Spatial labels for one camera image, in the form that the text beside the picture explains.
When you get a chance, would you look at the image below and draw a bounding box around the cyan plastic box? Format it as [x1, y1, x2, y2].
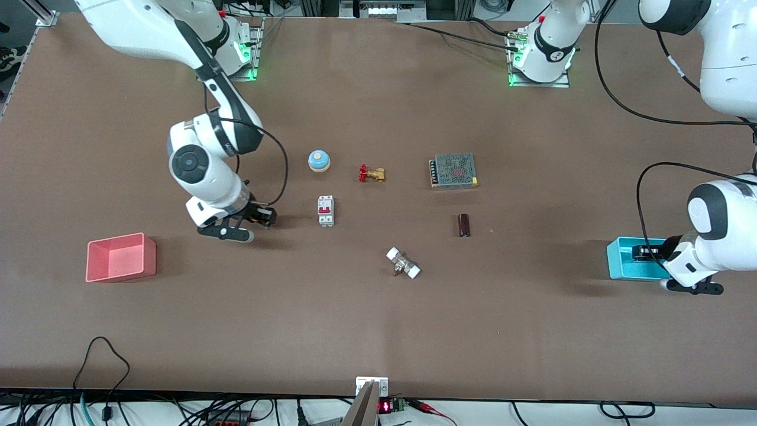
[606, 236, 673, 282]

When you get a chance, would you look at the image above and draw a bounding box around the black cable to arm base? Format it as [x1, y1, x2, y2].
[407, 18, 516, 51]

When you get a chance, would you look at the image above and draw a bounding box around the aluminium frame equipment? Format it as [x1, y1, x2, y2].
[339, 0, 428, 24]

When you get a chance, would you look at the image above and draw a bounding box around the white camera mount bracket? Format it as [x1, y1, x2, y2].
[355, 376, 390, 399]

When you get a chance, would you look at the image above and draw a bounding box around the black coiled cable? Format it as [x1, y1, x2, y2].
[599, 401, 656, 420]

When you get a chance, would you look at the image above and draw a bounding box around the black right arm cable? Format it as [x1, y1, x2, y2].
[203, 83, 290, 209]

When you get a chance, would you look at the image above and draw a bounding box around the grey camera mount bar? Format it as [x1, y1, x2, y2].
[341, 381, 381, 426]

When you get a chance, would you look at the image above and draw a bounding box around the red alligator clip lead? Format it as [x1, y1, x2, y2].
[410, 399, 460, 426]

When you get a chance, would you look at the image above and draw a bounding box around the metal mesh power supply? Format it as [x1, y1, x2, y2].
[429, 152, 480, 191]

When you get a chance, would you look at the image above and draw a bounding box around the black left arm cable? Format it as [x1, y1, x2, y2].
[594, 0, 757, 262]

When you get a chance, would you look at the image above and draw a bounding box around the thin black looped cable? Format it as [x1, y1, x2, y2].
[72, 336, 131, 392]

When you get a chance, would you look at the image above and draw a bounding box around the pink plastic box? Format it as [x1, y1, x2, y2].
[85, 232, 158, 283]

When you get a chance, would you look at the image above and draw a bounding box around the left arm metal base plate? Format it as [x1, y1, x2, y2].
[507, 28, 571, 89]

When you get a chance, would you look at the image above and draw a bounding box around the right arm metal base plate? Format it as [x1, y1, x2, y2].
[228, 17, 264, 82]

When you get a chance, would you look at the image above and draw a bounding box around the metal valve with white caps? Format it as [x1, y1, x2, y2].
[386, 247, 422, 280]

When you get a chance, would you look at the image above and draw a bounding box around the camouflage patterned object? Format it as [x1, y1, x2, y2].
[0, 46, 28, 83]

